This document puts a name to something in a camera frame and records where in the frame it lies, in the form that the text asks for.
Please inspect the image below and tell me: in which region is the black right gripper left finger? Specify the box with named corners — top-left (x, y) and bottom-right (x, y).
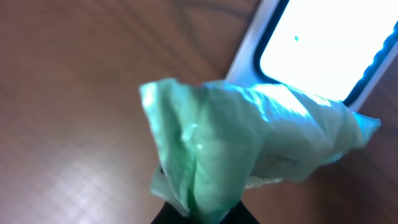
top-left (151, 202), bottom-right (190, 224)

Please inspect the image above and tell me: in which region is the white barcode scanner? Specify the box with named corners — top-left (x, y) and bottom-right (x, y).
top-left (226, 0), bottom-right (397, 111)

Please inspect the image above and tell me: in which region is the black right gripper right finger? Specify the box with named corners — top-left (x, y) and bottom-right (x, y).
top-left (220, 200), bottom-right (260, 224)

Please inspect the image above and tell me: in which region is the light teal snack packet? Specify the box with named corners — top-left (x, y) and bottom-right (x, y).
top-left (139, 78), bottom-right (381, 223)

